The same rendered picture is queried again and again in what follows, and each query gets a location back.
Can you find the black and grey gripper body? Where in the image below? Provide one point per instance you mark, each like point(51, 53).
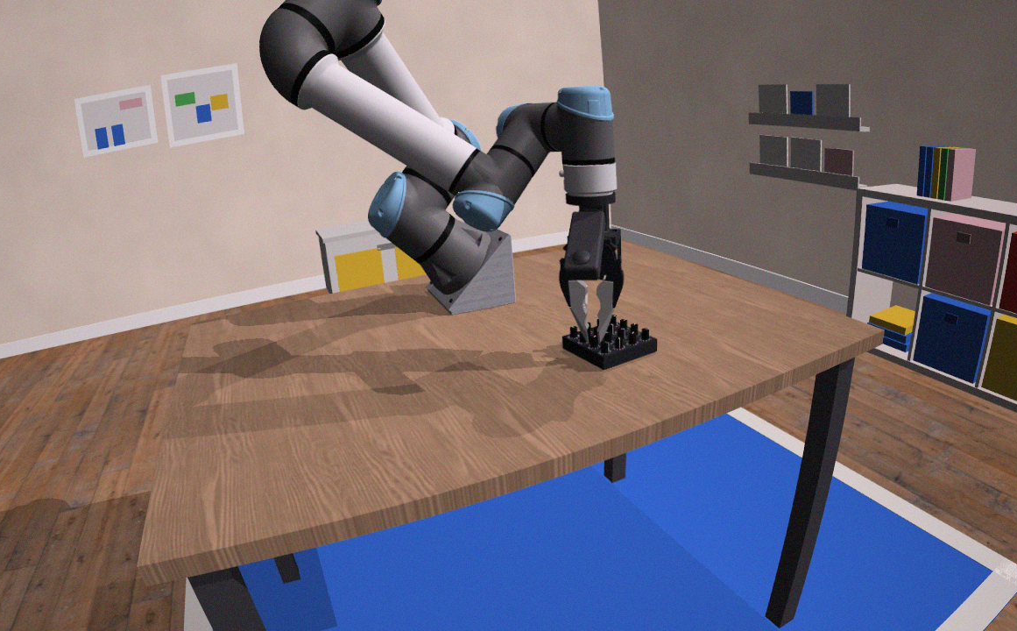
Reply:
point(612, 237)

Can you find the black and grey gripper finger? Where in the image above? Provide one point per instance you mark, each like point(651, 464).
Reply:
point(575, 295)
point(608, 292)

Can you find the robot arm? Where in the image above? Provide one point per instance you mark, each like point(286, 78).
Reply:
point(409, 209)

